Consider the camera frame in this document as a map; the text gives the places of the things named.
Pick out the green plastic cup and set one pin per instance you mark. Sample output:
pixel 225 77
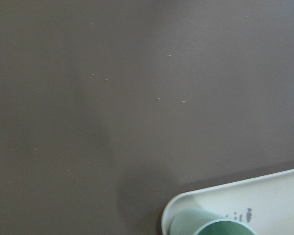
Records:
pixel 194 221

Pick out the cream rabbit tray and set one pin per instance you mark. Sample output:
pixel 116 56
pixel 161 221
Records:
pixel 265 203

